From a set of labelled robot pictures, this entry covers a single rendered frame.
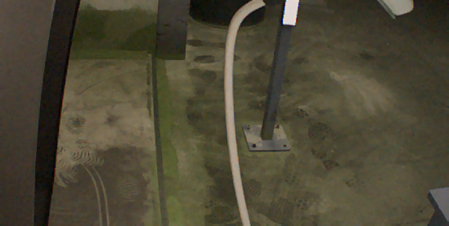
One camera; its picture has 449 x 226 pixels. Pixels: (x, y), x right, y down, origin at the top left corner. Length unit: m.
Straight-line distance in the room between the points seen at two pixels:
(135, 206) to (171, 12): 1.33
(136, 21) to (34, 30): 2.38
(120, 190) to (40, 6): 1.53
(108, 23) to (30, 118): 2.35
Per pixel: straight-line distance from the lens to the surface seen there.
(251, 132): 2.35
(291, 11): 1.99
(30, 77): 0.49
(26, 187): 0.58
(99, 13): 2.82
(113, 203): 1.87
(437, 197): 1.21
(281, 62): 2.11
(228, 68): 0.85
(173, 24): 2.84
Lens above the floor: 1.35
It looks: 31 degrees down
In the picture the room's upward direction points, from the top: 7 degrees clockwise
